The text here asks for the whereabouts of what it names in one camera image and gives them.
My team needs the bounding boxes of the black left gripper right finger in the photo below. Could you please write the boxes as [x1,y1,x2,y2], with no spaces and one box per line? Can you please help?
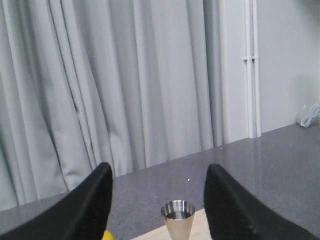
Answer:
[203,163,317,240]

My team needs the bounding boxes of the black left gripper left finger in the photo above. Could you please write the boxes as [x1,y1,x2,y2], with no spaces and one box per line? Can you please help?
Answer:
[0,162,113,240]

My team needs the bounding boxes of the shiny steel jigger cup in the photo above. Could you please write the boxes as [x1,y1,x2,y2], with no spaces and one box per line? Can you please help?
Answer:
[160,199,195,240]

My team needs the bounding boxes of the yellow lemon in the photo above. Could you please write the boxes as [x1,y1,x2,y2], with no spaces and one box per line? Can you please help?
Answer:
[101,230,115,240]

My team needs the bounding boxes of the light wooden cutting board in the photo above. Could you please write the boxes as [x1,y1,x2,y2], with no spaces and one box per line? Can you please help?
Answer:
[133,208,212,240]

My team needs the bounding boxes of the grey curtain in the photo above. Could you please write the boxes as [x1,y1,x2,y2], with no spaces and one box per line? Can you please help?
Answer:
[0,0,225,210]

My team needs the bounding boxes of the white coiled cable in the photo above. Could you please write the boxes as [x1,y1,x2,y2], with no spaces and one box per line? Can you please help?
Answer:
[296,103,320,128]

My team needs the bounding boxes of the white wall pipes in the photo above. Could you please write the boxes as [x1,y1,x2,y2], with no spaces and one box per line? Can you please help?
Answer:
[243,0,262,138]

